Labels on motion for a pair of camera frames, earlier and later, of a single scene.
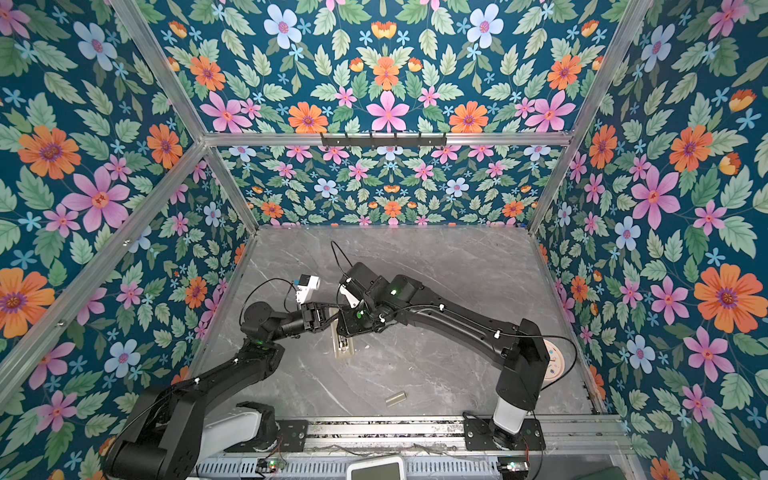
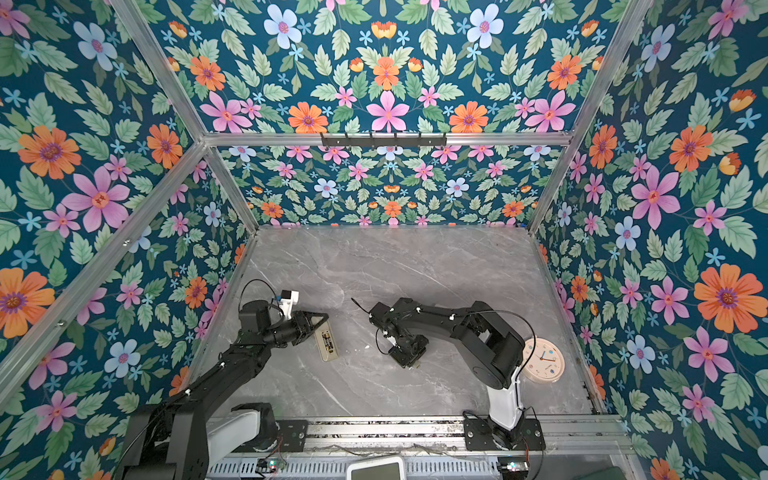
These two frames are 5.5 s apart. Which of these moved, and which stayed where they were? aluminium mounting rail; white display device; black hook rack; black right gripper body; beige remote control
Moved: black right gripper body; beige remote control
Stayed: white display device; aluminium mounting rail; black hook rack
